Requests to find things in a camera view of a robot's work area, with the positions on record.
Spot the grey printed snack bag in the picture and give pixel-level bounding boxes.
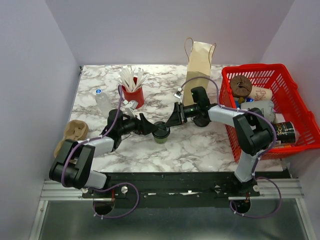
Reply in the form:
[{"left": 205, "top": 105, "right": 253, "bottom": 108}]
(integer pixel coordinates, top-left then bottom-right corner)
[{"left": 240, "top": 100, "right": 276, "bottom": 122}]

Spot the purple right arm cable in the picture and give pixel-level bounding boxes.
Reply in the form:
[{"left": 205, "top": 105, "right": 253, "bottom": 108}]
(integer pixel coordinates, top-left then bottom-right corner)
[{"left": 179, "top": 76, "right": 282, "bottom": 219}]

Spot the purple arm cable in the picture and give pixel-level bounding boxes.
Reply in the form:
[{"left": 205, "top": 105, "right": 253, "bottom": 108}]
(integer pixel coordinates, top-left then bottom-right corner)
[
  {"left": 179, "top": 76, "right": 282, "bottom": 219},
  {"left": 60, "top": 84, "right": 140, "bottom": 219}
]

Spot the black plastic cup lid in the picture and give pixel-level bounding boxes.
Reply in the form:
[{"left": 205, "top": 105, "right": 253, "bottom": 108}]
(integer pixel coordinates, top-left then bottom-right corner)
[{"left": 152, "top": 121, "right": 171, "bottom": 135}]

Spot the clear plastic water bottle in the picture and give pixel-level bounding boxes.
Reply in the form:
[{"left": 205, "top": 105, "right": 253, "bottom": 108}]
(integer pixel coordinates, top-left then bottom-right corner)
[{"left": 95, "top": 89, "right": 113, "bottom": 117}]

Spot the red plastic cup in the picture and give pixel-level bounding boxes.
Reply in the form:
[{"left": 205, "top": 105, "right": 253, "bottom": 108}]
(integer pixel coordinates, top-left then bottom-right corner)
[{"left": 122, "top": 85, "right": 145, "bottom": 109}]

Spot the beige printed paper cup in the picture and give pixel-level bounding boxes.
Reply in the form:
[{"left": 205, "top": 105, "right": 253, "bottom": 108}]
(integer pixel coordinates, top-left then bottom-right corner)
[{"left": 248, "top": 86, "right": 273, "bottom": 101}]

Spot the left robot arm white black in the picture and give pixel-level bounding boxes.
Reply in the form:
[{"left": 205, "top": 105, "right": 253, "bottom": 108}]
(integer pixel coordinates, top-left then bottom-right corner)
[{"left": 49, "top": 109, "right": 159, "bottom": 198}]

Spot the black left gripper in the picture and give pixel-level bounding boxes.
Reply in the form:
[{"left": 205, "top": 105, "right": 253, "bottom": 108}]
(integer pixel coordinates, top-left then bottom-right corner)
[{"left": 118, "top": 112, "right": 158, "bottom": 136}]

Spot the red plastic basket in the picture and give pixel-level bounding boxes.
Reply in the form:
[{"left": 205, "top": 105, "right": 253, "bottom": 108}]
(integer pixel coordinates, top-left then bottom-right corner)
[{"left": 219, "top": 63, "right": 320, "bottom": 160}]

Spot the black mounting rail base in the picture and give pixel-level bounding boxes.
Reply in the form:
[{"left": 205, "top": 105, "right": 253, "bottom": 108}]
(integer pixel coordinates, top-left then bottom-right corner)
[{"left": 82, "top": 171, "right": 266, "bottom": 210}]

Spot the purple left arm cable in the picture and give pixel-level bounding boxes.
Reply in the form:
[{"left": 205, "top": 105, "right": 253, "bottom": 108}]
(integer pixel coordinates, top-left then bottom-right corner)
[{"left": 60, "top": 84, "right": 140, "bottom": 219}]

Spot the green paper coffee cup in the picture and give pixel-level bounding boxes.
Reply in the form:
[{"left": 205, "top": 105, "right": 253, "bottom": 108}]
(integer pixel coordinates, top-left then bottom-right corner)
[{"left": 152, "top": 133, "right": 169, "bottom": 144}]

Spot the black printed can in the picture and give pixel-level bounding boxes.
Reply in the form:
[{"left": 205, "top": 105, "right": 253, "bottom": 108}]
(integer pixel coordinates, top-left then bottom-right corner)
[{"left": 272, "top": 121, "right": 300, "bottom": 147}]

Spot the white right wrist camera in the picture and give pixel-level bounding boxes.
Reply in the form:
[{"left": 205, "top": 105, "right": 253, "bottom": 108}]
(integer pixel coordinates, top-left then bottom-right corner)
[{"left": 174, "top": 87, "right": 183, "bottom": 100}]

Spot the white wrapped straws bundle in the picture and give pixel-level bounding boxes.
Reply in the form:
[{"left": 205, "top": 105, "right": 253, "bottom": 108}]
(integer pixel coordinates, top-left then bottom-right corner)
[{"left": 119, "top": 66, "right": 148, "bottom": 93}]

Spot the brown cardboard cup carrier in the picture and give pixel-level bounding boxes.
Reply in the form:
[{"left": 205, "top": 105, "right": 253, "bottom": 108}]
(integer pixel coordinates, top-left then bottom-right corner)
[{"left": 53, "top": 119, "right": 89, "bottom": 158}]

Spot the beige paper takeout bag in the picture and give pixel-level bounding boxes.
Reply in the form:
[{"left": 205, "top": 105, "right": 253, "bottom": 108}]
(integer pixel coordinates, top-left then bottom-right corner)
[{"left": 182, "top": 37, "right": 217, "bottom": 106}]

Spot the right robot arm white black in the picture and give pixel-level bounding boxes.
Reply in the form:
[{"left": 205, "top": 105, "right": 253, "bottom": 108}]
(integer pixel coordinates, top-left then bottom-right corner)
[{"left": 165, "top": 86, "right": 277, "bottom": 196}]

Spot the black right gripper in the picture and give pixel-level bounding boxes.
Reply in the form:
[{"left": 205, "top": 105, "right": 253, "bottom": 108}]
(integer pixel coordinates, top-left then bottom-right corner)
[{"left": 164, "top": 102, "right": 200, "bottom": 128}]

